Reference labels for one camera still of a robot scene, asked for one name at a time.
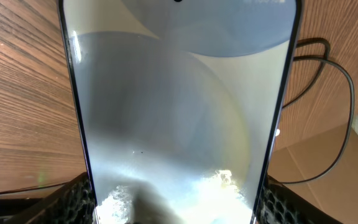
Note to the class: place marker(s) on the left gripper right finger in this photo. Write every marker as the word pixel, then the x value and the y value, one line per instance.
pixel 280 205

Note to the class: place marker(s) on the cardboard wall panel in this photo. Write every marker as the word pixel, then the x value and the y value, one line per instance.
pixel 337 192

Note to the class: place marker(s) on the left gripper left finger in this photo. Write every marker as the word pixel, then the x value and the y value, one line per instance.
pixel 73 203

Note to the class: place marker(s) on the blue screen smartphone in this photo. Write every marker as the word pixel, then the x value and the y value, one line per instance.
pixel 178 103

